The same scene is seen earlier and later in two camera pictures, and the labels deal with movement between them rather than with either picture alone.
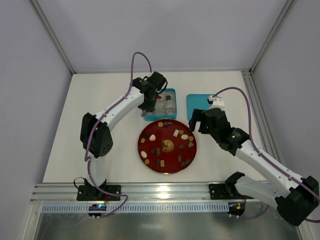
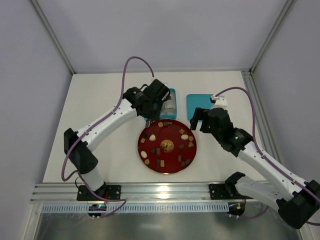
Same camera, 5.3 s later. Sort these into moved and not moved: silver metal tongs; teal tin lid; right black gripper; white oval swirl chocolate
Moved: silver metal tongs
Not moved: right black gripper; teal tin lid; white oval swirl chocolate
